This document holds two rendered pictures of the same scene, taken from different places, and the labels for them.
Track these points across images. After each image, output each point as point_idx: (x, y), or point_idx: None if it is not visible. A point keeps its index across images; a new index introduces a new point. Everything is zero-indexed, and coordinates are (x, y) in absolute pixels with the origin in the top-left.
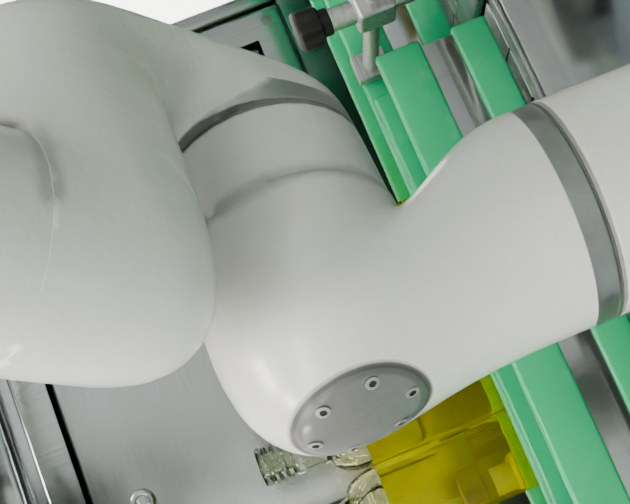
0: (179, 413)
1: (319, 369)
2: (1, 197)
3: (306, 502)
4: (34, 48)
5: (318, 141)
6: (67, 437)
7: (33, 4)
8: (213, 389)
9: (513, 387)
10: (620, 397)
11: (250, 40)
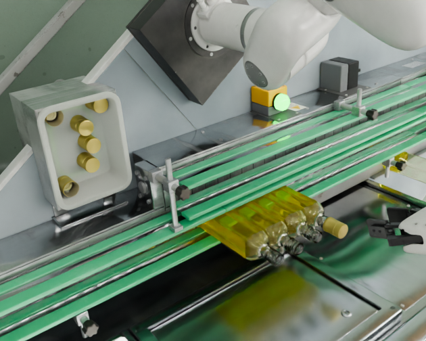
0: (308, 312)
1: None
2: None
3: (317, 275)
4: (278, 0)
5: None
6: None
7: (266, 11)
8: (294, 306)
9: (266, 180)
10: (264, 143)
11: (147, 330)
